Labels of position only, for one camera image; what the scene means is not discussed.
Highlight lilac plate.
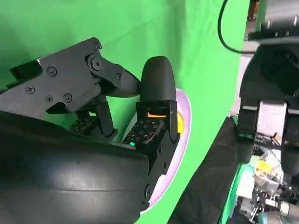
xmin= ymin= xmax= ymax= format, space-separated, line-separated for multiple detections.
xmin=121 ymin=88 xmax=192 ymax=212

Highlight green table cloth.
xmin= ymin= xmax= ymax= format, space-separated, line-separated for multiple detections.
xmin=0 ymin=0 xmax=250 ymax=224

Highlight grey metal workshop machine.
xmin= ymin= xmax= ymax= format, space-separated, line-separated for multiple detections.
xmin=237 ymin=186 xmax=299 ymax=224

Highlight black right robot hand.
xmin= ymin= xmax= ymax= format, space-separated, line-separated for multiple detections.
xmin=0 ymin=36 xmax=180 ymax=224

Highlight black backdrop cloth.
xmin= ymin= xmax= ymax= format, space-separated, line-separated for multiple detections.
xmin=170 ymin=116 xmax=241 ymax=224

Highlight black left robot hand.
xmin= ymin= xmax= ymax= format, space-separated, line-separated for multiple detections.
xmin=235 ymin=41 xmax=299 ymax=178

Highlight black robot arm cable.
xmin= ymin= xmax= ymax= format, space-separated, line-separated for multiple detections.
xmin=218 ymin=0 xmax=256 ymax=55

